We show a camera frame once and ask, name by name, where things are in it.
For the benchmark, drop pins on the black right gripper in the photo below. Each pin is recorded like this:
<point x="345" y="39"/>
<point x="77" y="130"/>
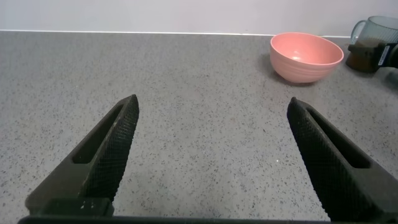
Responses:
<point x="393" y="56"/>

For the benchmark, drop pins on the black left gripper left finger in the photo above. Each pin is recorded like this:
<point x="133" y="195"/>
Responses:
<point x="102" y="161"/>

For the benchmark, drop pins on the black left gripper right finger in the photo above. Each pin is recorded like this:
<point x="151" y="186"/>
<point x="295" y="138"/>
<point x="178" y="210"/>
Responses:
<point x="329" y="161"/>

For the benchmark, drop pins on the reddish brown liquid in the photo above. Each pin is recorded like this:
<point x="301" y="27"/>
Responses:
<point x="357" y="64"/>

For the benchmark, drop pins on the transparent blue ribbed cup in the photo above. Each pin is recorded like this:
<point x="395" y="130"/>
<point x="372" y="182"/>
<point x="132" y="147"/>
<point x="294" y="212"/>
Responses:
<point x="377" y="31"/>

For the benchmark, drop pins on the pink ribbed bowl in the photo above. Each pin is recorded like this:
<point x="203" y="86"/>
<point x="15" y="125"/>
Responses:
<point x="301" y="67"/>

